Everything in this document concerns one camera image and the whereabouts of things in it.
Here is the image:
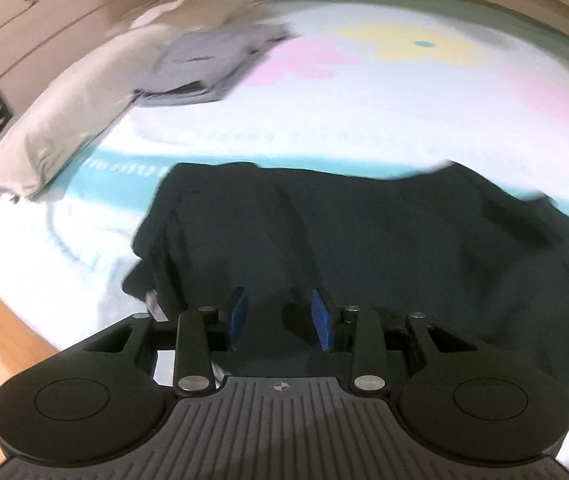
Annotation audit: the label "white drawer cabinet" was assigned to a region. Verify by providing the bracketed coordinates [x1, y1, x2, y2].
[0, 0, 175, 111]

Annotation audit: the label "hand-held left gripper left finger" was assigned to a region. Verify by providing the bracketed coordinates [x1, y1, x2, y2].
[84, 287, 250, 397]

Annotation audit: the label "pastel printed blanket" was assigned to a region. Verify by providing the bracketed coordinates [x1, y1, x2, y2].
[0, 0, 569, 480]

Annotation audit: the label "beige pillow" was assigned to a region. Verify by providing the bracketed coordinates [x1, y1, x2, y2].
[0, 0, 245, 198]

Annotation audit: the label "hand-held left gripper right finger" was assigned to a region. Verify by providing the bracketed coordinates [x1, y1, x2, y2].
[311, 288, 487, 397]

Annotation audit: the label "grey folded garment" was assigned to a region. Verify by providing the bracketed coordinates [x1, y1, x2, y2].
[132, 22, 292, 108]

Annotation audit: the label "black pants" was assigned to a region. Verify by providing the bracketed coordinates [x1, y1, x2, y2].
[122, 160, 569, 406]

